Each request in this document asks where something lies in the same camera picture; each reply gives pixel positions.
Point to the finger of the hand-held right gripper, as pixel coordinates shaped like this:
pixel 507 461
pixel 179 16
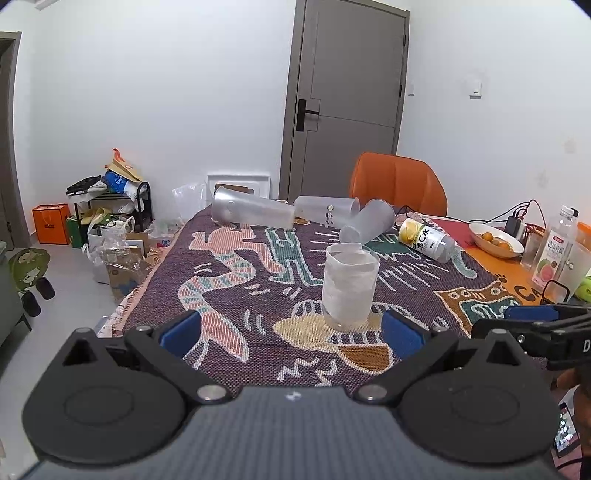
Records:
pixel 489 326
pixel 531 314

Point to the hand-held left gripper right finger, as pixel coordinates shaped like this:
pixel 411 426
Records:
pixel 400 334

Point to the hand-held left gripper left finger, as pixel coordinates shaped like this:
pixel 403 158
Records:
pixel 181 334

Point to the short frosted plastic cup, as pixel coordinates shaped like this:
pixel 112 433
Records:
pixel 348 286

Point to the tapered frosted plastic cup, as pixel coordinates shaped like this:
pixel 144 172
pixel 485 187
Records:
pixel 369 221

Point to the tall frosted plastic cup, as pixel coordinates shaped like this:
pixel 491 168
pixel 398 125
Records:
pixel 251 207

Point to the frosted cup with dot print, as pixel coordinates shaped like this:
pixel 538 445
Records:
pixel 323 210

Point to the green tennis ball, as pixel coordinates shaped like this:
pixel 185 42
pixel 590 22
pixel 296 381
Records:
pixel 584 290

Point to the pink label drink bottle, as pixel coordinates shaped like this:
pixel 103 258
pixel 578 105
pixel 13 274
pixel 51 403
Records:
pixel 551 258

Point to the clear drinking glass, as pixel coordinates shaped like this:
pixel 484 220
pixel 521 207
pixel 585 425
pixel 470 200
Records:
pixel 531 251

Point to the translucent plastic container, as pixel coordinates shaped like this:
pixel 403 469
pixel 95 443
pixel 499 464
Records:
pixel 575 267

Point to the small oranges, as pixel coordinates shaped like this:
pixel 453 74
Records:
pixel 496 241

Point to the cardboard box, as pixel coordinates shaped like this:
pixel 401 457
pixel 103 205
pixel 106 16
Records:
pixel 122 277

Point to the smartphone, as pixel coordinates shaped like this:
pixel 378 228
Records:
pixel 565 429

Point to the white bowl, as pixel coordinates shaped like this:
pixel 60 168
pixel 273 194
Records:
pixel 480 242

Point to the black charger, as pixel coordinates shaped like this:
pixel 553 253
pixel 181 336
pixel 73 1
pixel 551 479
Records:
pixel 512 225

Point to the printed blanket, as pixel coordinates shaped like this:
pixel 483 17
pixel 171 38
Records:
pixel 258 286

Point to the yellow label drink bottle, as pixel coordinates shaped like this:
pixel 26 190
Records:
pixel 427 239

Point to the white tote bag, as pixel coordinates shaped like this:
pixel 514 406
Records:
pixel 99 258

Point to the black shelf rack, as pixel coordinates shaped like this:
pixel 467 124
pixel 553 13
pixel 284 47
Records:
pixel 138 203

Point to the clear plastic bag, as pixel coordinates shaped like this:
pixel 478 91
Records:
pixel 189 196

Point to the orange chair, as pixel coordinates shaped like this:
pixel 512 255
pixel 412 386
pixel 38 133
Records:
pixel 401 182

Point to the green plush toy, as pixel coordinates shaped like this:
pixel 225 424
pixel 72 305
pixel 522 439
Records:
pixel 28 272

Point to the orange shopping bag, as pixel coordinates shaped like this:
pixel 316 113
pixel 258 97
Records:
pixel 50 224

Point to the brown paper bag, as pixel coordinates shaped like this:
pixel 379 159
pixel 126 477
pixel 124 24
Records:
pixel 123 168

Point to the grey door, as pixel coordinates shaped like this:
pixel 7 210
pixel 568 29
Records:
pixel 346 92

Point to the white picture frame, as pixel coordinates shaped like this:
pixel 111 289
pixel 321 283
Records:
pixel 240 182

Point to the white light switch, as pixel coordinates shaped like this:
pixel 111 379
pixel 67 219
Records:
pixel 476 87

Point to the grey door frame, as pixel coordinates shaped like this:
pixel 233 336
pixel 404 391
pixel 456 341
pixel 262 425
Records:
pixel 8 138

